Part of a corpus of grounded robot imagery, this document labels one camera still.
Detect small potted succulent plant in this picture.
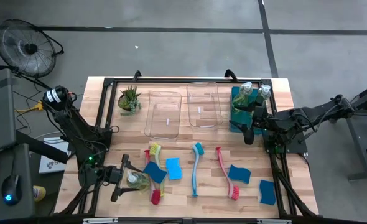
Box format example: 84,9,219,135
118,86,143,116

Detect grey desk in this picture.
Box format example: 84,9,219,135
0,143,35,222

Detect teal plastic bin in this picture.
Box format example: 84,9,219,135
228,86,267,136

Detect green dish soap pump bottle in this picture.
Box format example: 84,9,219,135
254,84,272,102
232,81,254,106
126,170,151,192

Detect black floor fan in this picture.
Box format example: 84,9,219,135
0,18,65,91

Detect white printed box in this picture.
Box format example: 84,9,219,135
39,136,71,174

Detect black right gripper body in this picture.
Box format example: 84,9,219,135
243,93,269,146

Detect silver metal bracket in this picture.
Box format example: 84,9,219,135
83,217,119,224
257,218,292,224

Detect yellow cup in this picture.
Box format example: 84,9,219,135
33,185,47,202

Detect black metal table frame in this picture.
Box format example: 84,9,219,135
54,68,320,218

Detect grey metal cart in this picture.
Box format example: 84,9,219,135
327,79,367,182

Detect large clear plastic bin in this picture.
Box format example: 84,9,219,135
144,90,183,140

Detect small clear plastic bin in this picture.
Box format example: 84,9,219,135
186,82,224,133

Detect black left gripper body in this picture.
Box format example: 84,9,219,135
104,154,130,203

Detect blue dish brush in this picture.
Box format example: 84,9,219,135
192,142,205,197

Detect red and pink dish brush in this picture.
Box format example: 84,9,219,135
143,149,162,206
215,146,241,200

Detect yellow power plug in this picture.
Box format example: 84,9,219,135
15,101,45,113

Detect yellow-green dish brush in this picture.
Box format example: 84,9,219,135
149,142,165,197

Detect blue scrub sponge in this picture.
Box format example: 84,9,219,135
165,157,184,181
259,179,277,206
228,164,252,185
142,161,168,184

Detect black computer mouse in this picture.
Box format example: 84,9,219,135
1,174,21,206

